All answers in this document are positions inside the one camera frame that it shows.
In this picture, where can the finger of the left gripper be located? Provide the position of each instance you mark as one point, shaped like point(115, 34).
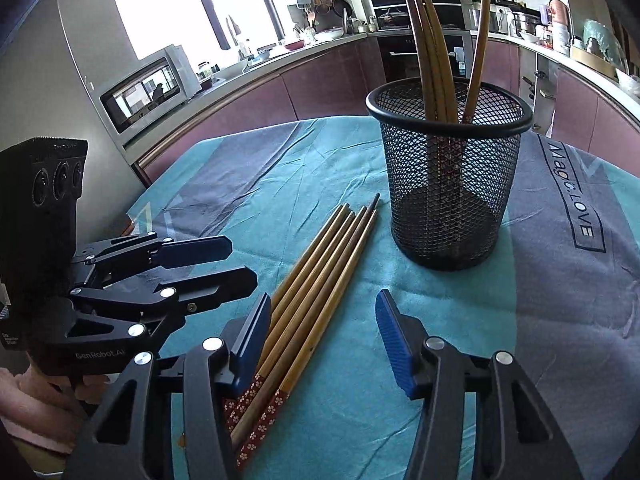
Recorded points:
point(184, 296)
point(106, 262)

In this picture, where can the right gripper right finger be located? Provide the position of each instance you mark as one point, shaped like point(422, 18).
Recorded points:
point(516, 435)

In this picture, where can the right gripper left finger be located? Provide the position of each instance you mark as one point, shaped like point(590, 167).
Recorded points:
point(129, 435)

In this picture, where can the person left hand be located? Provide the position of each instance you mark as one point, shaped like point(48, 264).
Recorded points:
point(45, 410)

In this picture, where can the blue grey tablecloth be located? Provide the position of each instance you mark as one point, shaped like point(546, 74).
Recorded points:
point(560, 291)

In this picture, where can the white microwave oven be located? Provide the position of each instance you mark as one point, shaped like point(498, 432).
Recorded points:
point(130, 103)

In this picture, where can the white bowl on counter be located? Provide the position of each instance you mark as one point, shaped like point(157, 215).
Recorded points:
point(235, 70)

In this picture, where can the black mesh pen holder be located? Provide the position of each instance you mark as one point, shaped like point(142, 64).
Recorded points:
point(449, 183)

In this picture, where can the black range hood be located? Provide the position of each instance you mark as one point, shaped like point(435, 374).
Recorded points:
point(394, 14)

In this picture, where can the teal covered appliance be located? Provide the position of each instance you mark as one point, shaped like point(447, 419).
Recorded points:
point(600, 41)

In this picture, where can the pink kettle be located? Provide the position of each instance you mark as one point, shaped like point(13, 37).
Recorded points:
point(560, 26)

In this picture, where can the black tracking camera left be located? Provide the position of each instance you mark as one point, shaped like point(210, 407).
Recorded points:
point(41, 181)

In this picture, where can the window frame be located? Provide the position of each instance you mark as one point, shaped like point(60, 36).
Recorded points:
point(214, 31)

